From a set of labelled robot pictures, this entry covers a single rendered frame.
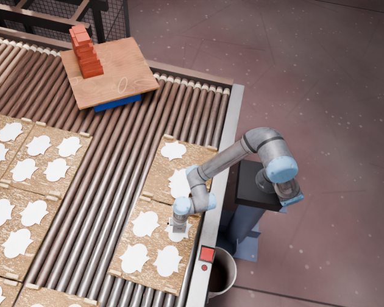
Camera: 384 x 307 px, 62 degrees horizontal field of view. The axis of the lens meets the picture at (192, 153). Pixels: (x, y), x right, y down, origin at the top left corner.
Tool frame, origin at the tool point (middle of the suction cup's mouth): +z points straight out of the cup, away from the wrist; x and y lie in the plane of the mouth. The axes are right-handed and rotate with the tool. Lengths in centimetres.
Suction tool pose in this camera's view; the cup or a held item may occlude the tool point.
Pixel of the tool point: (178, 228)
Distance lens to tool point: 169.0
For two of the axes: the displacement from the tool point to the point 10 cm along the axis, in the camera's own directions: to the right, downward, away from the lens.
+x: 10.0, 0.4, 0.8
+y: 0.1, 8.5, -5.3
